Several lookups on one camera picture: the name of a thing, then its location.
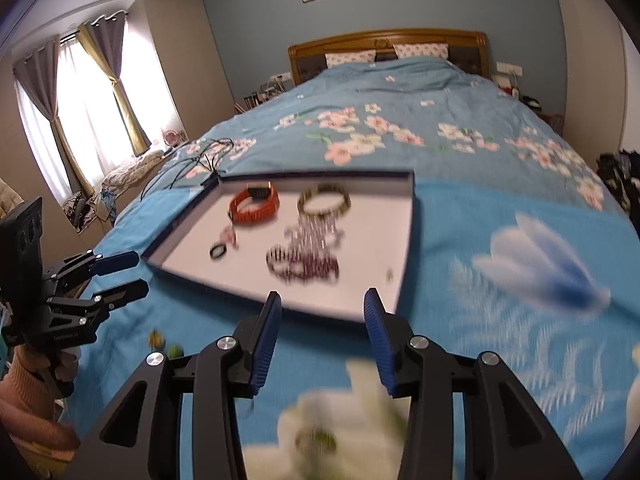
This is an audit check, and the pile of patterned clothes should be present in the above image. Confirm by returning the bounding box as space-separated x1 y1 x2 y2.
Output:
62 190 102 237

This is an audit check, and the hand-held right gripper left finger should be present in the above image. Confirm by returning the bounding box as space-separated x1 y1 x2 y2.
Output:
65 290 283 480

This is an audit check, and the crumpled light bedding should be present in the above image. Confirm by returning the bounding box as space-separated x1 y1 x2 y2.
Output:
102 149 166 189

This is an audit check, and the orange bracelet band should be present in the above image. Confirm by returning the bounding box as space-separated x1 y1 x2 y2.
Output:
228 185 280 228

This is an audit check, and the blue flower print blanket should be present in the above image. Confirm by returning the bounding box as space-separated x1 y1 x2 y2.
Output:
75 177 640 480

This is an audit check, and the white sheer curtain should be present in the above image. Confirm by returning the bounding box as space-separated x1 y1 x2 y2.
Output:
17 24 147 207

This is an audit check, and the black cable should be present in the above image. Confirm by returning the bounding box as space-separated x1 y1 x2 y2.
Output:
141 136 236 201

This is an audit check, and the teal floral duvet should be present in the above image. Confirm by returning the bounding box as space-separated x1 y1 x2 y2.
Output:
114 56 637 233

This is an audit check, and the olive jade bangle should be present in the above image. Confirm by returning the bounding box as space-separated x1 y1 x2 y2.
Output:
297 184 351 219

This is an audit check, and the nightstand clutter of bottles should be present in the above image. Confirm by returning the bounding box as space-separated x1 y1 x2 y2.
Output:
235 80 291 111

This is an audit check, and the dotted white pillow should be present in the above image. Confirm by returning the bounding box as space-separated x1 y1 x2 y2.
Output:
394 42 450 60
325 50 377 69

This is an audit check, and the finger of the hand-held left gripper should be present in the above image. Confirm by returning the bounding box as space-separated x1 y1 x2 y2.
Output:
75 251 140 278
91 280 150 312

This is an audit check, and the dark blue shallow box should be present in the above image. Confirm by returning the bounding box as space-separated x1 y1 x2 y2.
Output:
142 171 417 323

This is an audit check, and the olive and grey curtain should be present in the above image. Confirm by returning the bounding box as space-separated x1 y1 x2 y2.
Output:
76 10 152 157

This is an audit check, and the dark purple bead bracelet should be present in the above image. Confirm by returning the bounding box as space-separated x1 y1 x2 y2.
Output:
266 243 342 284

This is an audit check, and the nightstand clutter with red item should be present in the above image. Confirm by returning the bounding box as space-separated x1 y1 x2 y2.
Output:
492 73 544 109

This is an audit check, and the person's left forearm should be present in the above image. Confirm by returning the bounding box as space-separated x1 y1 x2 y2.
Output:
0 347 82 480

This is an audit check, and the pile of dark clothes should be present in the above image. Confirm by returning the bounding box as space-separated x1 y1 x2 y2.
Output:
596 148 640 217

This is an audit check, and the person's left hand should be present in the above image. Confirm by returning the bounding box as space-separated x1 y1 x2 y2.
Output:
49 350 82 399

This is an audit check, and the green bead ring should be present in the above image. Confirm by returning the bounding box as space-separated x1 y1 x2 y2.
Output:
295 427 339 457

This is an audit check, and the blue hanging cloth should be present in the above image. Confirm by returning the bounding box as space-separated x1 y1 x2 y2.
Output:
97 187 121 224

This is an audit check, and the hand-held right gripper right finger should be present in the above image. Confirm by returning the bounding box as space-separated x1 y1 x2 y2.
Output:
363 287 583 480

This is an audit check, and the wooden bed headboard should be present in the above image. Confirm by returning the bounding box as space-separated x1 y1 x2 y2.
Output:
287 29 491 87

